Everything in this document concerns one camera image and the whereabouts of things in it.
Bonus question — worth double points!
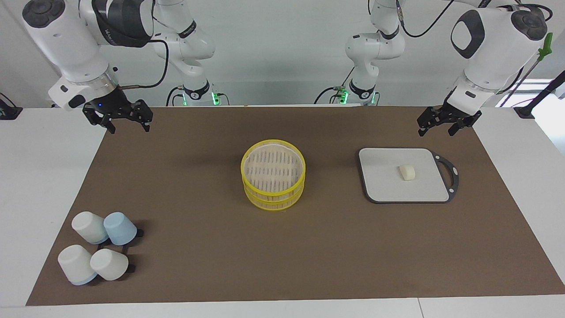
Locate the brown table mat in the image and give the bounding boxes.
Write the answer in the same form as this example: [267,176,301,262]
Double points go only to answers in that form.
[26,106,565,306]

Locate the black base cable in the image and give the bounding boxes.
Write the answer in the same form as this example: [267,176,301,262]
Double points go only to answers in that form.
[314,86,345,105]
[166,86,186,106]

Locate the light blue plastic cup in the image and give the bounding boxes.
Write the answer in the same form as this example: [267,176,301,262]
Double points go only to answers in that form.
[104,212,138,246]

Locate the yellow steamer tier white-lined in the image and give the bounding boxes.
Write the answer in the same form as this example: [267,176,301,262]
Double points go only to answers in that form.
[241,140,306,199]

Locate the black device with cable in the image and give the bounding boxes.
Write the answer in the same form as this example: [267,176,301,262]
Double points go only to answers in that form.
[0,93,23,120]

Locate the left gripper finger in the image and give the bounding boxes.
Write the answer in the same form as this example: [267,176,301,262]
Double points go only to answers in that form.
[448,112,482,136]
[417,106,443,137]

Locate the black right base cable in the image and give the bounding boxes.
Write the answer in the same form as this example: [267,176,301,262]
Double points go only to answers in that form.
[166,86,186,106]

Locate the white cup blue rim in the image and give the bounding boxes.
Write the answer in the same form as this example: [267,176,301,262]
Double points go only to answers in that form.
[58,245,98,285]

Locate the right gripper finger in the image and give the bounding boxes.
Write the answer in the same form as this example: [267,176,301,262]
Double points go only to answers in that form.
[83,109,117,135]
[132,100,154,133]

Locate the black left base cable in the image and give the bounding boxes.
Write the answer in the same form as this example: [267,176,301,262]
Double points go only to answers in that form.
[314,86,345,105]

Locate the black cup rack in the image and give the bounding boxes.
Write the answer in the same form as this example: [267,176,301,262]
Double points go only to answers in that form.
[95,227,145,274]

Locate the green-tipped metal pole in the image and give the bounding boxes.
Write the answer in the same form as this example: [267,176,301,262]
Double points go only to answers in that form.
[499,32,554,106]

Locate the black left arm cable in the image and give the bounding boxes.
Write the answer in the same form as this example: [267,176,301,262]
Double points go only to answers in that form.
[395,0,455,38]

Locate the grey cutting board black-rimmed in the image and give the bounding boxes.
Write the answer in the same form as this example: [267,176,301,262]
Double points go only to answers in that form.
[358,148,460,204]

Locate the yellow bamboo steamer tier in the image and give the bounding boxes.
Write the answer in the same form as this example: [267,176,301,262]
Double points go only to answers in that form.
[244,185,305,212]

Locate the white plastic cup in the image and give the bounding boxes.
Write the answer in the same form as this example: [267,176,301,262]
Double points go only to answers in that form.
[72,211,109,244]
[90,249,129,281]

